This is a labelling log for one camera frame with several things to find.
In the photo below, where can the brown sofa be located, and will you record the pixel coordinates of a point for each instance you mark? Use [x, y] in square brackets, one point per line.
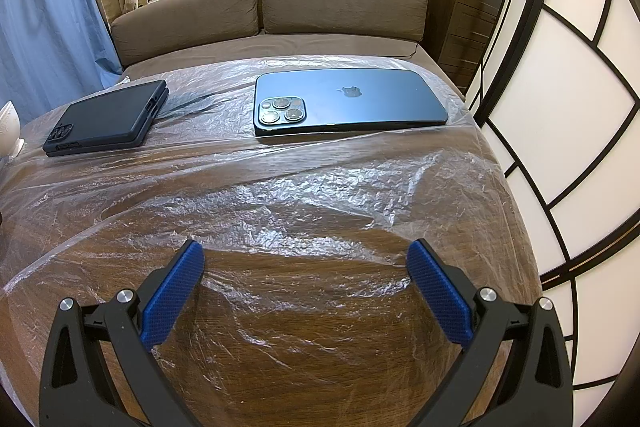
[250, 47]

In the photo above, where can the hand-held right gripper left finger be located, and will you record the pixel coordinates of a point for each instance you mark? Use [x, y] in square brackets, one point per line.
[172, 292]

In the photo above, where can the black folding phone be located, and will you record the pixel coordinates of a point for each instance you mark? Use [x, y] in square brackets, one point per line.
[105, 117]

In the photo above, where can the white ceramic bowl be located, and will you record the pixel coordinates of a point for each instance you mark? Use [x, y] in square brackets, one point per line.
[9, 127]

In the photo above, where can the blue curtain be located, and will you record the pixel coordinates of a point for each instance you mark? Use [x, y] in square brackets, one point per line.
[45, 7]

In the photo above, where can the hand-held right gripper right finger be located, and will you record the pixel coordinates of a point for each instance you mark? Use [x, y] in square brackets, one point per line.
[440, 297]

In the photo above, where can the brown back cushion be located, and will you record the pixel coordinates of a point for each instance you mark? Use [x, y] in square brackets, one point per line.
[345, 4]
[190, 17]

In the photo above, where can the clear plastic table sheet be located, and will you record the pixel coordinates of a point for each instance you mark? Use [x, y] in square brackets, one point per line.
[300, 197]

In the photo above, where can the dark blue smartphone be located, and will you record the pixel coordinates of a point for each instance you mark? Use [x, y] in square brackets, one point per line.
[360, 107]

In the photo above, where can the black framed screen partition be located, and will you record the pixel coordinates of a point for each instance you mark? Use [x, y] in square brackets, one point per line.
[575, 82]

